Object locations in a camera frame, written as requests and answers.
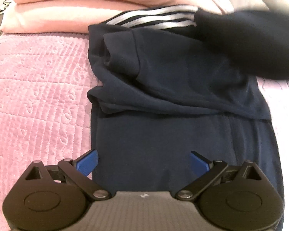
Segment navy jacket with white stripes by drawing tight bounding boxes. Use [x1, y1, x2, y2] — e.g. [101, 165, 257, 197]
[87, 7, 289, 194]

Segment pink folded duvet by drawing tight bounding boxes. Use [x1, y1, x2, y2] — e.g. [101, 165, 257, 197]
[1, 0, 234, 33]

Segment pink quilted bedspread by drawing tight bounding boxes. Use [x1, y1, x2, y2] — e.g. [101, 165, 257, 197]
[0, 33, 97, 230]

